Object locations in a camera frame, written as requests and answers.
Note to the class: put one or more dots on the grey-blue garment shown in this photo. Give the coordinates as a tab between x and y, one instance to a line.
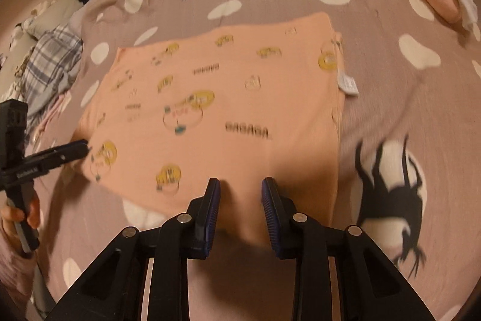
56	88

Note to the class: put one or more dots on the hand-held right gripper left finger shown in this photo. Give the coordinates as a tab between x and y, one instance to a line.
210	215

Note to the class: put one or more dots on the mauve polka-dot blanket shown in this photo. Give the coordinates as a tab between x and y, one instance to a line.
375	54

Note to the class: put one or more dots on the peach cartoon-print long-sleeve shirt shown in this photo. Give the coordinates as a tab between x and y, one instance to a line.
225	99

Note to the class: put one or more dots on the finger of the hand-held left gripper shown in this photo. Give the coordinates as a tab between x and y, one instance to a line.
60	153

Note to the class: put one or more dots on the small white plush toy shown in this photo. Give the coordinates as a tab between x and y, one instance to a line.
26	22

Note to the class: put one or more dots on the light pink garment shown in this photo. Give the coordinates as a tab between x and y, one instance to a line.
52	114

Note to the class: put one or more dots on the person's left hand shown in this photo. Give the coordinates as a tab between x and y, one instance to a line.
35	210

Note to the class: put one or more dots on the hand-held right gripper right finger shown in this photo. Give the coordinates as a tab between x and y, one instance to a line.
272	215

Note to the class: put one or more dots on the plaid cloth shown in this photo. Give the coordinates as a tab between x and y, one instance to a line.
49	57

